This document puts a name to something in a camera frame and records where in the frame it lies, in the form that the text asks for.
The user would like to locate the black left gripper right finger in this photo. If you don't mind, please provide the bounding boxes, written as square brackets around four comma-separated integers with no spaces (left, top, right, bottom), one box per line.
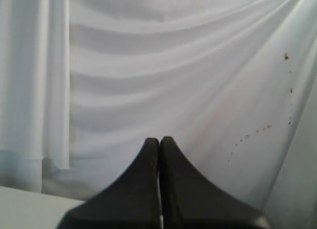
[158,137,272,229]

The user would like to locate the white backdrop curtain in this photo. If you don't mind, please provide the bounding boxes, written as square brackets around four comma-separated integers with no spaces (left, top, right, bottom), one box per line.
[0,0,317,229]

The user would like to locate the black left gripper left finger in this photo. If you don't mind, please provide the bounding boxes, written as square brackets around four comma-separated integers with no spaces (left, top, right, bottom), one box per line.
[57,138,161,229]

